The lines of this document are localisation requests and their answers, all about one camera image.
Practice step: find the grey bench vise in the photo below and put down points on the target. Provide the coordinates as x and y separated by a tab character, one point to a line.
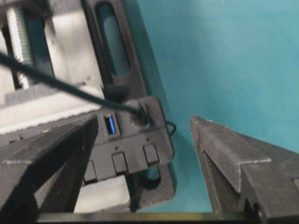
90	48

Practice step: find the black multiport USB hub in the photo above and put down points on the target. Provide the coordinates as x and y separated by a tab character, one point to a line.
123	146

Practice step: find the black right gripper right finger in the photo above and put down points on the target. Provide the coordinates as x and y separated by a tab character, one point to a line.
244	174

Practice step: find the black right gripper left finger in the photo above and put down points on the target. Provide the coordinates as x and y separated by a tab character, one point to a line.
44	173

